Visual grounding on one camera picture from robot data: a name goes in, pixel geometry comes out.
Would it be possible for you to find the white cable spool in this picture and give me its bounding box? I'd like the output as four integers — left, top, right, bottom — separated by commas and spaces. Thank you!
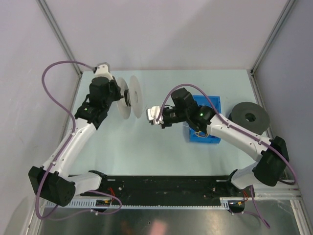
117, 76, 143, 119

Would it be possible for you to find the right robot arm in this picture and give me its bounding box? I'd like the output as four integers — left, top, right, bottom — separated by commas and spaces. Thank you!
152, 88, 289, 196

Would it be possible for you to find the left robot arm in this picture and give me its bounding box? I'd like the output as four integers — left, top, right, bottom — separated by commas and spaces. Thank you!
28, 76, 123, 207

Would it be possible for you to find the blue plastic bin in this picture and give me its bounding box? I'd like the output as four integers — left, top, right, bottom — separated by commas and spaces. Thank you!
189, 95, 222, 144

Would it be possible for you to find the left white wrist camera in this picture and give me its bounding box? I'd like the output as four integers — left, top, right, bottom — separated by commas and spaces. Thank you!
94, 62, 113, 80

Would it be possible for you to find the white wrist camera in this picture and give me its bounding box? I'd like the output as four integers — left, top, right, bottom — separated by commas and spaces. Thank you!
146, 106, 163, 125
94, 62, 113, 80

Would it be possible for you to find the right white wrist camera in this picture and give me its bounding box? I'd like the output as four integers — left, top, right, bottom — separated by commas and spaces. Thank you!
146, 106, 163, 125

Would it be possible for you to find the bundle of coloured wires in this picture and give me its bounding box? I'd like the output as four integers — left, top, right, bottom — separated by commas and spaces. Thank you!
192, 129, 211, 138

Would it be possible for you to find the dark grey cable spool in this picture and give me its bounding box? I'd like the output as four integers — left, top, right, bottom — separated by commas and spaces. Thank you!
228, 102, 270, 135

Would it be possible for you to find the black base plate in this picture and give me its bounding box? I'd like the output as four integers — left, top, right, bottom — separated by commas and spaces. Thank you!
73, 174, 255, 207

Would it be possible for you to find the slotted grey cable duct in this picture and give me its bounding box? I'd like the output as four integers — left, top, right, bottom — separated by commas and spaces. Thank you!
58, 199, 229, 210

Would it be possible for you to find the left aluminium frame post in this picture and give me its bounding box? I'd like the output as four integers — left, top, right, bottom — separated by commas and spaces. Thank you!
36, 0, 75, 61

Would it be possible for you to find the aluminium frame post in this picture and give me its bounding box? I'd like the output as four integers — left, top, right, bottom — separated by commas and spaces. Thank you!
249, 0, 297, 74
36, 0, 75, 61

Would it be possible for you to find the right aluminium frame post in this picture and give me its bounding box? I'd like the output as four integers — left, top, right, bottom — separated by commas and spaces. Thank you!
249, 0, 297, 74

